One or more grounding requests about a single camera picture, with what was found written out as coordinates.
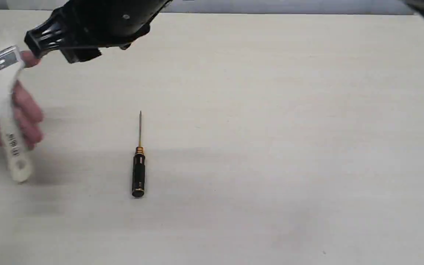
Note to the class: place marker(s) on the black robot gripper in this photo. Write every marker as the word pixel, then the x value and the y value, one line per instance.
pixel 80 28

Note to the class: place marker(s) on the wide white wooden paintbrush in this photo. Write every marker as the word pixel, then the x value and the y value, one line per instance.
pixel 13 142

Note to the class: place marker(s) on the black gold precision screwdriver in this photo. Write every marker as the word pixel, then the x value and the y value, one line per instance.
pixel 139 166

